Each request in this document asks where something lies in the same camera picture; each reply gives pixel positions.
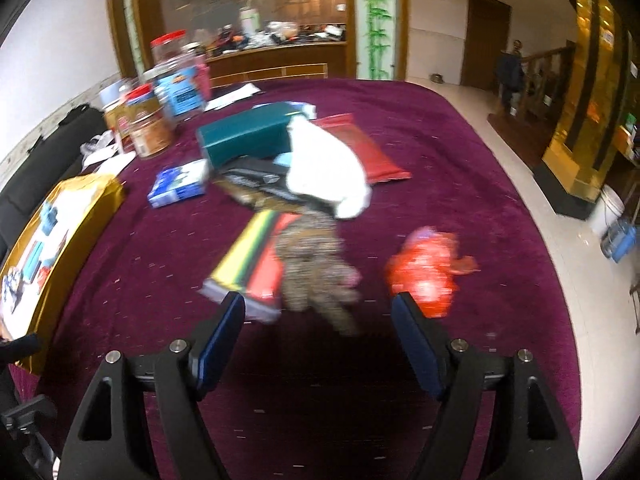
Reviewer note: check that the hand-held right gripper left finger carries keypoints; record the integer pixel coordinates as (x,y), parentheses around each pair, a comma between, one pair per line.
(222,340)

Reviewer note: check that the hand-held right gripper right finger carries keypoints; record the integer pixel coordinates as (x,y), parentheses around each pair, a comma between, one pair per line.
(415,345)

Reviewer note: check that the steel wool scrubbers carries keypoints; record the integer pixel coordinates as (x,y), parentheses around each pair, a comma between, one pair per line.
(315,270)

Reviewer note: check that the clear bag of white items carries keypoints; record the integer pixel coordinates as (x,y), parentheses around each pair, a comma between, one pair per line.
(12,287)

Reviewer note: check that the blue red sponge pack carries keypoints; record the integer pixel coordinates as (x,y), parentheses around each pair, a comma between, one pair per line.
(40,260)

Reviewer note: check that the yellow cardboard box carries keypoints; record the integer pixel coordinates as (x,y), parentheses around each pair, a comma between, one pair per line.
(85,210)

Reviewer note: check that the blue towel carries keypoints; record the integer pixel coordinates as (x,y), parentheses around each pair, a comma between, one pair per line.
(50,217)

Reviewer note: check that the red net bag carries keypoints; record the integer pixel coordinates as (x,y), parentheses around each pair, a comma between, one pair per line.
(425,270)

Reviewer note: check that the striped colourful cloth pack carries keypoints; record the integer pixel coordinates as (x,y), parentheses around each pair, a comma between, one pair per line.
(245,260)

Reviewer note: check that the blue floral tissue pack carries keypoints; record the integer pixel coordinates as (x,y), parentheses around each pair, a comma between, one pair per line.
(180,185)

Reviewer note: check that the black packet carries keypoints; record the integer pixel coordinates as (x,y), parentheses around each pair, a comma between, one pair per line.
(260,180)

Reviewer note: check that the light blue cloth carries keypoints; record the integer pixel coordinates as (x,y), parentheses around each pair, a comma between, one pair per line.
(282,161)

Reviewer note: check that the white cloth bag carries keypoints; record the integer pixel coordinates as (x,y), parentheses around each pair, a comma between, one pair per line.
(325,170)

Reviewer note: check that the red packet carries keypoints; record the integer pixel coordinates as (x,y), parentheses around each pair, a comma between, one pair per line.
(370,150)

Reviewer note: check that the green tissue pack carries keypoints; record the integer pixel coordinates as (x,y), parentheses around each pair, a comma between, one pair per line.
(240,137)

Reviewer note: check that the clear jar with brown label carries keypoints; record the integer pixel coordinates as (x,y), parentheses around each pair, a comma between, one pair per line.
(150,130)

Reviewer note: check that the white plastic bag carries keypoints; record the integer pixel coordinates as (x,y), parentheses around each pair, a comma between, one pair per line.
(102,150)

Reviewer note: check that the blue container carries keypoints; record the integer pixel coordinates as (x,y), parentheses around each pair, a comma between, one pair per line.
(620,240)

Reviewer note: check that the white bucket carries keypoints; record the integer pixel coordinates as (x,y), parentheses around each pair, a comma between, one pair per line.
(607,210)

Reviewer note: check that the white paper sheet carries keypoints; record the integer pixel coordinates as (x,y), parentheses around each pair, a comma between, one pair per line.
(232,96)

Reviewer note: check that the clear jar with blue label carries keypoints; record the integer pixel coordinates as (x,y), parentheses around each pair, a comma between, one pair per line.
(182,90)

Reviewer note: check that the black bag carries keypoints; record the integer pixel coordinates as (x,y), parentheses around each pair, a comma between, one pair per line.
(45,150)

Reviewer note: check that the wooden counter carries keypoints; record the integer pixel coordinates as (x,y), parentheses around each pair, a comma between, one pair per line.
(280,60)

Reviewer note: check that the clear jar with red lid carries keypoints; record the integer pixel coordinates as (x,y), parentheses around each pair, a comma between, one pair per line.
(169,52)

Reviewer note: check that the golden pillar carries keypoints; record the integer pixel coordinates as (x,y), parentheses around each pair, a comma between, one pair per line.
(580,100)

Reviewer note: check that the wooden stair railing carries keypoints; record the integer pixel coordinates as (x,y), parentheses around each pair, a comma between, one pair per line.
(547,80)

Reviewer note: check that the brown wooden door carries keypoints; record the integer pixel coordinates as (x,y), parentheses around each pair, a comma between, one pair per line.
(487,40)

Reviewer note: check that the bamboo wall decor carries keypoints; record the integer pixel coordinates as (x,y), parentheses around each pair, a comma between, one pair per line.
(377,15)

